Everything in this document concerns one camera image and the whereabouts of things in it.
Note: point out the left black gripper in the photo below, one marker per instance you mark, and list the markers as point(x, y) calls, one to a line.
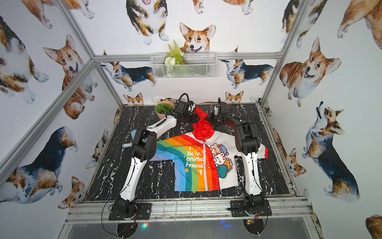
point(190, 116)

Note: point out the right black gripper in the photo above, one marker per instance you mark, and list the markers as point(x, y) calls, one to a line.
point(211, 118)

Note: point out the rainbow hooded kids jacket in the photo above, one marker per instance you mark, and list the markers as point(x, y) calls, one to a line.
point(204, 158)

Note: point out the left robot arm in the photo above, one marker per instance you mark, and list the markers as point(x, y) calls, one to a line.
point(143, 148)

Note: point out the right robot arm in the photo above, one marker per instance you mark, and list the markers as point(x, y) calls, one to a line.
point(247, 142)

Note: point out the green succulent plant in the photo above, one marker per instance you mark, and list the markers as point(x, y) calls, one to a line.
point(164, 108)

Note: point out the beige plant pot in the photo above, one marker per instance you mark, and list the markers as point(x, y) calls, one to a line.
point(161, 116)

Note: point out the green fern with flower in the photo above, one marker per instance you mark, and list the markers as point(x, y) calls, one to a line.
point(175, 56)

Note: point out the light blue silicone scraper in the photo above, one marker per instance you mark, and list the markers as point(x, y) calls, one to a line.
point(132, 134)

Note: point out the light blue silicone spatula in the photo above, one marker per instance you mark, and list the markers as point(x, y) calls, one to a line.
point(126, 145)

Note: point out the white wire wall basket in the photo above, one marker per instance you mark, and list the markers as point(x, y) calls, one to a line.
point(197, 65)

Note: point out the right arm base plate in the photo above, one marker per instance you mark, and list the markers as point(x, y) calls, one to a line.
point(240, 208)

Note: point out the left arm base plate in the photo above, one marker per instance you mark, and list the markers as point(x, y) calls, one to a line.
point(140, 211)

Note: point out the aluminium front rail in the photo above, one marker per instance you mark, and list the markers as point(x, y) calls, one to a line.
point(188, 210)

